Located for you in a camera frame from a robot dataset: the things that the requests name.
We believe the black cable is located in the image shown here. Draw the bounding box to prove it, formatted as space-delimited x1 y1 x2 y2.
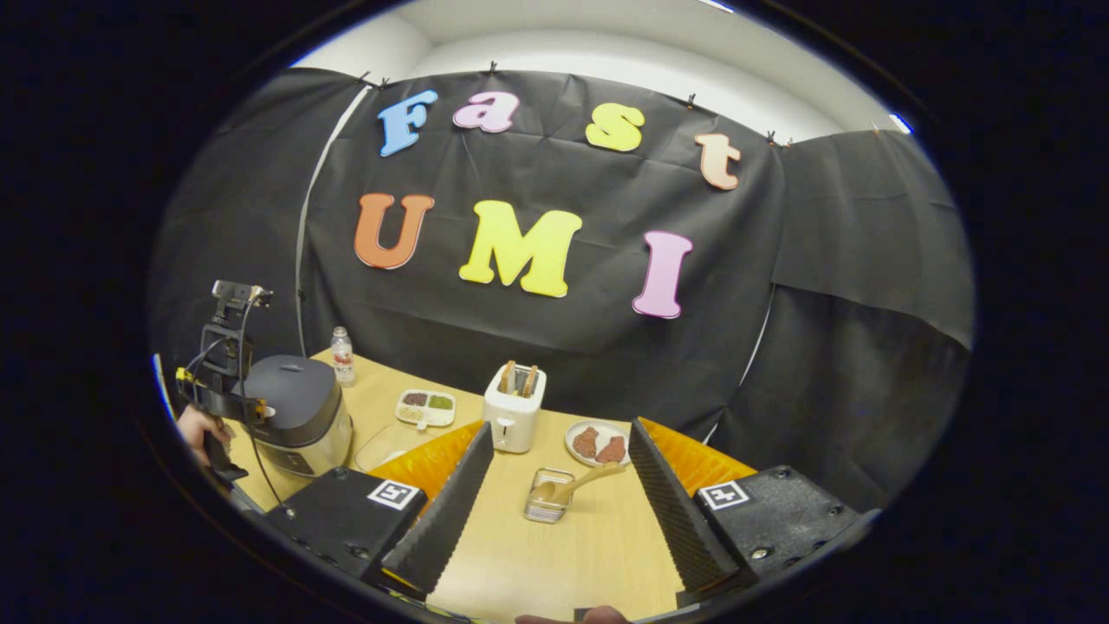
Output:
236 299 291 512

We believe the white plate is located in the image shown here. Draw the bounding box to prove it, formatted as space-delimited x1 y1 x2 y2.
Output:
565 420 633 467

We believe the black backdrop cloth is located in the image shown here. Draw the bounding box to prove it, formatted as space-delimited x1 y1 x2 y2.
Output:
147 68 976 512

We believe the clear plastic bottle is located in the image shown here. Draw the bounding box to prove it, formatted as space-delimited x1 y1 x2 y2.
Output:
330 327 356 387

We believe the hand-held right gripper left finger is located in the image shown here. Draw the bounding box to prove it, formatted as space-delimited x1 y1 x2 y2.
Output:
264 422 495 599

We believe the wire chopstick holder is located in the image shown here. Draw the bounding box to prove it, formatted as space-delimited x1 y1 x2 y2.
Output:
523 468 576 524

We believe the dark lidded rice cooker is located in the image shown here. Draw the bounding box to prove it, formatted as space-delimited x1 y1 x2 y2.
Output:
234 355 354 478

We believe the wooden spoon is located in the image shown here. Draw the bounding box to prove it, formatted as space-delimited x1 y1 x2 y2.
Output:
530 462 626 506

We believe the divided tray of grains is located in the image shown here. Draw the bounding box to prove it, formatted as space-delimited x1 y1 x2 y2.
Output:
396 389 457 429

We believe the white toaster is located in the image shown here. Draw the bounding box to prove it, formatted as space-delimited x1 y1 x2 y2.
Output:
483 362 548 454

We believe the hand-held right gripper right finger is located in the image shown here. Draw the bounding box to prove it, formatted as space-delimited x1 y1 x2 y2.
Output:
628 418 867 599

